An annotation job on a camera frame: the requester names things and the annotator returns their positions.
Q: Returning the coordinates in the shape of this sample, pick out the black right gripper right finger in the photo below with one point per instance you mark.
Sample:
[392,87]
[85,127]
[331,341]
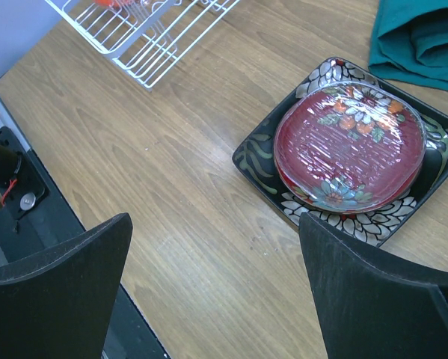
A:
[370,303]

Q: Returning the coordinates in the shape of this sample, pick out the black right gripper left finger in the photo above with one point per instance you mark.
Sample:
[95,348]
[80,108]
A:
[57,303]

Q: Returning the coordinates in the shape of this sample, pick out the red floral round plate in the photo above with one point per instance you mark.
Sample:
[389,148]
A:
[399,190]

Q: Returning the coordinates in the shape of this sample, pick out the black square floral plate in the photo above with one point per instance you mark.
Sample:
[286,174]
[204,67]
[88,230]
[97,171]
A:
[254,158]

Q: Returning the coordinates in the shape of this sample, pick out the orange round plate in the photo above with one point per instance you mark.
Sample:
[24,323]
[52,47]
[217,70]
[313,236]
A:
[114,3]

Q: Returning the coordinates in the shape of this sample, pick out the green hooded garment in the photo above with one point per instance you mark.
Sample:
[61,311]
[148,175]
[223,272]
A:
[409,43]

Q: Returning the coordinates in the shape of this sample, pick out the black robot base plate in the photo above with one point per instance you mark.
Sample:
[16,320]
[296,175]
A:
[34,216]

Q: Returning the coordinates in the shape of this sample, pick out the aluminium table rail frame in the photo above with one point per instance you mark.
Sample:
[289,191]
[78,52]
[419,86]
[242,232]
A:
[6,112]

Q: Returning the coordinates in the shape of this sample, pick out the white wire dish rack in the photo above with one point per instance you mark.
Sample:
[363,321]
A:
[147,38]

